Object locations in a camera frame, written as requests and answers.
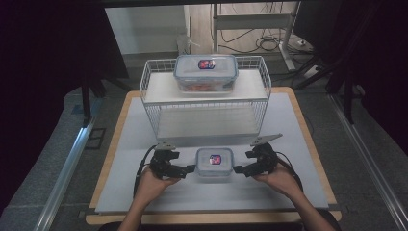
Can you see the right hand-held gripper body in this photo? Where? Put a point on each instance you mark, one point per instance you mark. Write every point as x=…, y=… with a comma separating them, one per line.
x=264, y=159

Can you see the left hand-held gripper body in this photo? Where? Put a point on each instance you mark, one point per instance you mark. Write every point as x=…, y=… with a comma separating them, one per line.
x=162, y=165

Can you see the small clear blue-rimmed food container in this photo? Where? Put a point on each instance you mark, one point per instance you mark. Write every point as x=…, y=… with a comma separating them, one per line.
x=214, y=163

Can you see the large clear blue-rimmed food container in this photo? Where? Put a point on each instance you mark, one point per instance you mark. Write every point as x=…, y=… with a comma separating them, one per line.
x=205, y=75

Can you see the person's left hand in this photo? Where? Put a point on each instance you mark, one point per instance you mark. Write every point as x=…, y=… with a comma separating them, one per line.
x=154, y=187

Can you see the person's right hand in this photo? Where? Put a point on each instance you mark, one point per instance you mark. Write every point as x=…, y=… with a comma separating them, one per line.
x=282, y=183

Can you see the pale grey table mat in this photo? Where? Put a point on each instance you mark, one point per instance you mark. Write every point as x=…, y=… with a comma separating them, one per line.
x=224, y=195

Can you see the wooden table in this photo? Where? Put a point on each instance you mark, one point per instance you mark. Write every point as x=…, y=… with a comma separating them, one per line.
x=110, y=154

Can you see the black stand legs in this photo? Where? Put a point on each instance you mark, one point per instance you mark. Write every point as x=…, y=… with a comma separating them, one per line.
x=86, y=102

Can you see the white power strip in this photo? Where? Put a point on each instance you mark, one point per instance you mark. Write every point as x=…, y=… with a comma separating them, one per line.
x=311, y=72

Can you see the black tripod legs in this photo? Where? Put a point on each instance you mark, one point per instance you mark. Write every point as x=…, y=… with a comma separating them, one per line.
x=348, y=96

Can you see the white panel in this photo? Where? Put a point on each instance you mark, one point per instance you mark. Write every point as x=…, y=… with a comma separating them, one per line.
x=144, y=29

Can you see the dark curtain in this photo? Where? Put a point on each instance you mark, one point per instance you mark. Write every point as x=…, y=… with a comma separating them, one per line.
x=48, y=64
x=378, y=64

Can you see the aluminium floor rail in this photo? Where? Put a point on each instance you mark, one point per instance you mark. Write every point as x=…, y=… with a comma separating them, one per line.
x=62, y=179
x=369, y=160

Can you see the white metal desk frame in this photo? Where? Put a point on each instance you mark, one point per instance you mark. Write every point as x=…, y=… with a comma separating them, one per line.
x=250, y=21

